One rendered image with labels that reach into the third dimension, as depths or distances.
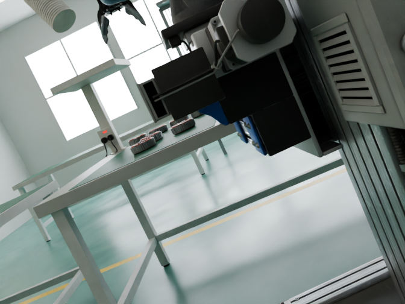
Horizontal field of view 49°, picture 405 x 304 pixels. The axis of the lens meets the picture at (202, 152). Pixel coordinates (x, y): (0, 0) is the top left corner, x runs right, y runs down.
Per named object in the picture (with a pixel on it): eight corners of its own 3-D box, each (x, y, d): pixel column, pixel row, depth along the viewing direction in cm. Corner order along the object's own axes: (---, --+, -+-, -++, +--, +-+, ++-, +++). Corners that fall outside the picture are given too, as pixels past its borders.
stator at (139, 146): (152, 145, 201) (148, 137, 201) (160, 143, 191) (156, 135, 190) (130, 155, 197) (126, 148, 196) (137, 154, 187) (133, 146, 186)
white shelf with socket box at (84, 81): (152, 140, 231) (113, 58, 225) (89, 168, 236) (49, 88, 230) (163, 131, 265) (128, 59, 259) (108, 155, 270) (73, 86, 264)
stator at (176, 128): (175, 133, 206) (171, 125, 205) (197, 123, 204) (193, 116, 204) (171, 137, 195) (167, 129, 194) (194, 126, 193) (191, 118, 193)
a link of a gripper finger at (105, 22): (94, 40, 144) (99, 11, 143) (97, 43, 150) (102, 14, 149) (104, 42, 144) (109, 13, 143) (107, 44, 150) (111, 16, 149)
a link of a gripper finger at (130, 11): (144, 23, 144) (119, 8, 143) (146, 26, 150) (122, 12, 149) (149, 15, 144) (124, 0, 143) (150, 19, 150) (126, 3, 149)
